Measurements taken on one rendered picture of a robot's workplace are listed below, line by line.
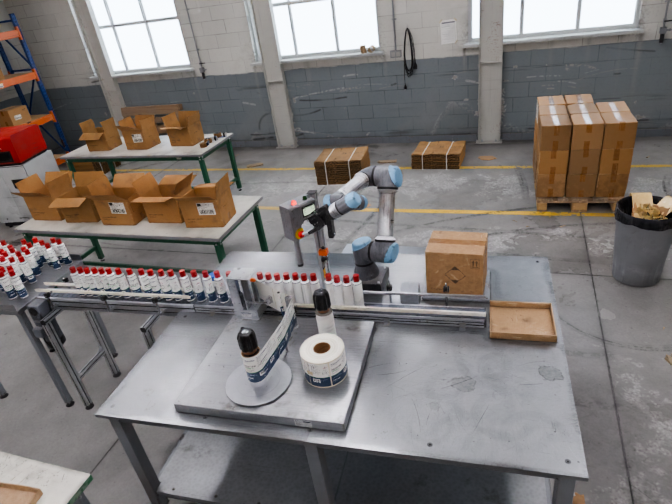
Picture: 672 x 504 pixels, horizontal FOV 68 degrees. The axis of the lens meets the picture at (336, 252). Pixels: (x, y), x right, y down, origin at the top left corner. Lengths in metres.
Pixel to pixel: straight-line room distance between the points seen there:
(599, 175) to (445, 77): 2.92
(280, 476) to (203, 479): 0.42
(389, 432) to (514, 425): 0.49
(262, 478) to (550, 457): 1.48
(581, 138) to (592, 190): 0.56
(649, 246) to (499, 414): 2.47
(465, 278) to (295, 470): 1.36
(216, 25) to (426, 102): 3.43
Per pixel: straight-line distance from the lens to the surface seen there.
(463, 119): 7.73
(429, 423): 2.20
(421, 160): 6.82
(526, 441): 2.17
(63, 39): 10.54
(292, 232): 2.58
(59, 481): 2.56
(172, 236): 4.25
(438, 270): 2.75
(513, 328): 2.65
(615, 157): 5.54
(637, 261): 4.47
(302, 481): 2.85
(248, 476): 2.95
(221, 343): 2.71
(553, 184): 5.58
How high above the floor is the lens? 2.49
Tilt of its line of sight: 30 degrees down
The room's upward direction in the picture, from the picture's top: 9 degrees counter-clockwise
